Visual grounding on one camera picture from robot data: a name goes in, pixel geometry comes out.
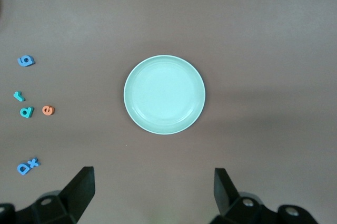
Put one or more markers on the orange foam letter e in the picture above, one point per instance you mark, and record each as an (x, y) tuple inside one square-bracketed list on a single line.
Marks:
[(48, 110)]

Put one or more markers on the blue foam letter D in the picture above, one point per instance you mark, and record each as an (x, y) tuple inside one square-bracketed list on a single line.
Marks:
[(20, 170)]

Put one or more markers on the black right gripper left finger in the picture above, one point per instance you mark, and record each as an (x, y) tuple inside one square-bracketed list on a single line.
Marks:
[(65, 208)]

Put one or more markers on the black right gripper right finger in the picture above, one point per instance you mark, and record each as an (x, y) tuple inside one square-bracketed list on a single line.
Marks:
[(237, 210)]

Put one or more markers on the blue foam letter x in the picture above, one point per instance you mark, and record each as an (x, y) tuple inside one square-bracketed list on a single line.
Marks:
[(33, 163)]

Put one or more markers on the blue foam letter g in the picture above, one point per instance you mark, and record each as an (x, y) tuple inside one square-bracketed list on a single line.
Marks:
[(31, 61)]

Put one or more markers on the brown table mat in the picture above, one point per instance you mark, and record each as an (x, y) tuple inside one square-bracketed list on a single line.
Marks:
[(263, 50)]

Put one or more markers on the teal foam letter d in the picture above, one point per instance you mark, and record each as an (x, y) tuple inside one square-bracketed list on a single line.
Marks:
[(31, 110)]

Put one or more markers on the mint green plate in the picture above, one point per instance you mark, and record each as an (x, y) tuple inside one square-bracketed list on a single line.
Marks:
[(164, 95)]

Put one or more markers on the teal foam letter r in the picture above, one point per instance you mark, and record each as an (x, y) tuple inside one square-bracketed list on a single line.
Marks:
[(19, 96)]

